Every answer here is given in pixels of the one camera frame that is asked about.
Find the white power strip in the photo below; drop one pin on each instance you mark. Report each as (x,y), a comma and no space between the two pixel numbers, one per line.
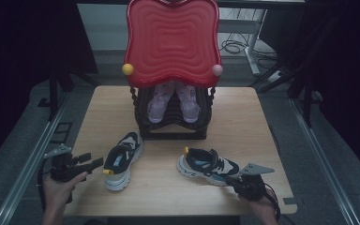
(275,76)

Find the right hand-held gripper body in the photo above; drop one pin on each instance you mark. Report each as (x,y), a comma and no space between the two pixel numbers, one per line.
(251,187)

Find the white metal desk frame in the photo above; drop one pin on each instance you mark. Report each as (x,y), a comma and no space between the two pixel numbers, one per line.
(252,47)

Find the black metal stand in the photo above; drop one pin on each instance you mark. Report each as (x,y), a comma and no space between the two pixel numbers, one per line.
(307,93)
(53,93)

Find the dark curtain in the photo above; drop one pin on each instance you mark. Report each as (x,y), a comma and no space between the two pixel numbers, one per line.
(350,78)
(22,62)

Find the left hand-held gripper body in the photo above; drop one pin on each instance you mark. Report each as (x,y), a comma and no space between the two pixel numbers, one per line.
(64,167)

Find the person's right hand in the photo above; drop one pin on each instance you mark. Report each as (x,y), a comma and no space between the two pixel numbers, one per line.
(264,206)

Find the metal floor rail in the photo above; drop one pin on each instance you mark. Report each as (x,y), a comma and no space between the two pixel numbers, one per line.
(28,165)
(322,156)

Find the pink glossy sandal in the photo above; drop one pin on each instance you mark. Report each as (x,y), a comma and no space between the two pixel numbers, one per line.
(189,103)
(159,103)

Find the person's left hand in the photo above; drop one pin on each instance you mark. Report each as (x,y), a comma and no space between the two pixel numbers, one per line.
(56,195)

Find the black and white sneaker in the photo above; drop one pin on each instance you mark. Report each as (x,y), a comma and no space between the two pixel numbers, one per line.
(123,162)
(206,167)

